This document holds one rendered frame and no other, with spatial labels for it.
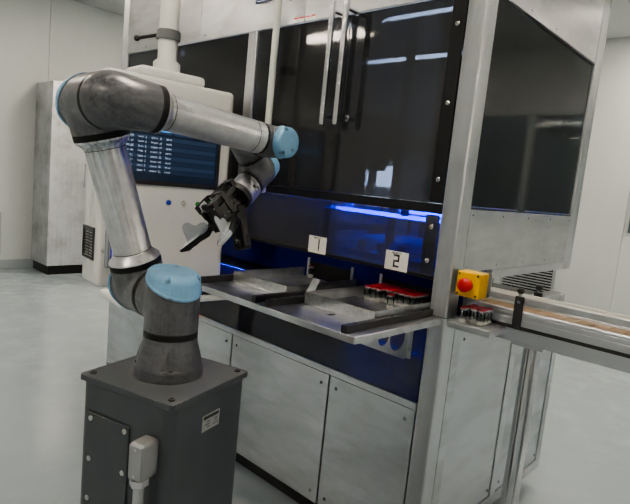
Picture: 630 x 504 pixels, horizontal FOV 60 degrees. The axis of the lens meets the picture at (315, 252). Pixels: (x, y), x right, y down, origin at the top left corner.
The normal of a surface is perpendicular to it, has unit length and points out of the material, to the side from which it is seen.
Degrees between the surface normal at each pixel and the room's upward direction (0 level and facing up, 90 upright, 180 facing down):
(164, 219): 90
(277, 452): 90
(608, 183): 90
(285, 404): 90
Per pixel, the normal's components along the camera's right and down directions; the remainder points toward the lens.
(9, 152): 0.72, 0.16
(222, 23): -0.69, 0.03
